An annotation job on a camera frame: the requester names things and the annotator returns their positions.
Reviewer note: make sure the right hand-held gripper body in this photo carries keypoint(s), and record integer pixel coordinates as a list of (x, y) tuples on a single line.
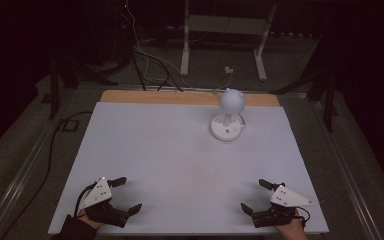
[(286, 198)]

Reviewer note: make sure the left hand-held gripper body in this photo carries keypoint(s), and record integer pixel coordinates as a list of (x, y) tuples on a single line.
[(96, 195)]

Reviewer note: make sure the person's left hand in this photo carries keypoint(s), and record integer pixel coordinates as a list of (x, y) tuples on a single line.
[(90, 221)]

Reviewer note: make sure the person's right hand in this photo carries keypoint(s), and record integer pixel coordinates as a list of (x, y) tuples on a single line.
[(291, 231)]

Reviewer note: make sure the person's dark left sleeve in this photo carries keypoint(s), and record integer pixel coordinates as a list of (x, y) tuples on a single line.
[(75, 231)]

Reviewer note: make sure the white table cover sheet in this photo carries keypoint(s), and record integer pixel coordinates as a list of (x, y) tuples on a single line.
[(166, 160)]

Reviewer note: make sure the black stand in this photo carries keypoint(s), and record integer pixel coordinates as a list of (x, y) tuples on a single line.
[(328, 96), (55, 86)]

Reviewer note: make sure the white plug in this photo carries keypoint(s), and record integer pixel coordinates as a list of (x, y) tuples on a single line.
[(228, 70)]

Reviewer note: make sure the white metal stand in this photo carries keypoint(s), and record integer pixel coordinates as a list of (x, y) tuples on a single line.
[(226, 25)]

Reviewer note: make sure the metal floor rail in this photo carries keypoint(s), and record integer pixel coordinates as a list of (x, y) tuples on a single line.
[(350, 180), (16, 186)]

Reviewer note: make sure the black floor socket frame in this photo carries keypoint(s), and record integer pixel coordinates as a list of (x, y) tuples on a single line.
[(68, 125)]

